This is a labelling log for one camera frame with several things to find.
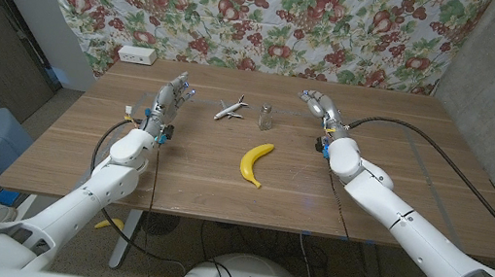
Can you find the small yellow floor object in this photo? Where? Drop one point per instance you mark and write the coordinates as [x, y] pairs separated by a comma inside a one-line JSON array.
[[109, 223]]

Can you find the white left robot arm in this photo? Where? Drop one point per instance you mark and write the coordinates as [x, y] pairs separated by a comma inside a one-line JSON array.
[[80, 204]]

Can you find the white toy airplane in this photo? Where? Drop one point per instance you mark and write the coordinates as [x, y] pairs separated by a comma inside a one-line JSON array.
[[230, 109]]

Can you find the clear glass salt shaker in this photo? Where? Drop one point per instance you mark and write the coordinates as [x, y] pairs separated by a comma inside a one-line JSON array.
[[265, 120]]

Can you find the black round floor fan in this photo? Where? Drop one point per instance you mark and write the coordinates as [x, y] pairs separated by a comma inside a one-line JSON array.
[[159, 222]]

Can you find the floral fruit print backdrop cloth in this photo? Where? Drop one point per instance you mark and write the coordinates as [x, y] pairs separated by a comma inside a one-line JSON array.
[[247, 10]]

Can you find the yellow banana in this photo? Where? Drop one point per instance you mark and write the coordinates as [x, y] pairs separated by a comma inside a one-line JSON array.
[[248, 163]]

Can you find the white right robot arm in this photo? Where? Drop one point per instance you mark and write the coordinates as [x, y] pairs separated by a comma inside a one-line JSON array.
[[410, 231]]

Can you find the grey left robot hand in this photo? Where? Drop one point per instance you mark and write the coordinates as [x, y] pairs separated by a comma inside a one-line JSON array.
[[165, 104]]

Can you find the white table leg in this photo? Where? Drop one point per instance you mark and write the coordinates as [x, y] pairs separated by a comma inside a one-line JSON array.
[[117, 257]]

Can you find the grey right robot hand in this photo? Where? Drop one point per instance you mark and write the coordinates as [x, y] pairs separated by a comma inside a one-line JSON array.
[[330, 111]]

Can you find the white power strip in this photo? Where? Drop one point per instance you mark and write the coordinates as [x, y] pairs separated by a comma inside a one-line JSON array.
[[137, 55]]

